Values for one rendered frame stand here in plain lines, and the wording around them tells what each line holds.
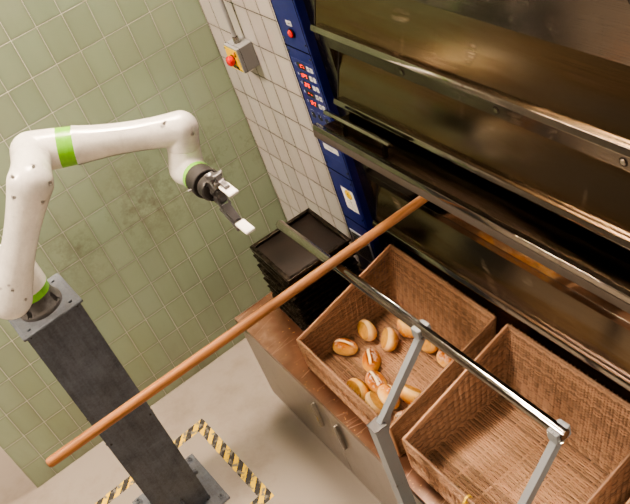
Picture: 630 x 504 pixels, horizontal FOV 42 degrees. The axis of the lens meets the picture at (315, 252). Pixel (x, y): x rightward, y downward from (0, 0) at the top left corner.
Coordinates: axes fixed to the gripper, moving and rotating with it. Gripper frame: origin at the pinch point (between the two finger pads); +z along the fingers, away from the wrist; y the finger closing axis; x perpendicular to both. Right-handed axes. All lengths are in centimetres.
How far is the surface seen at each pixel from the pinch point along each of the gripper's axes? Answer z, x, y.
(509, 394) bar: 78, -20, 31
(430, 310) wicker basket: 1, -48, 79
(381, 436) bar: 47, 3, 56
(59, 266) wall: -115, 45, 56
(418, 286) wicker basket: -5, -50, 72
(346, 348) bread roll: -14, -19, 85
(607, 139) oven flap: 82, -52, -25
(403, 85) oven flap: 5, -57, -10
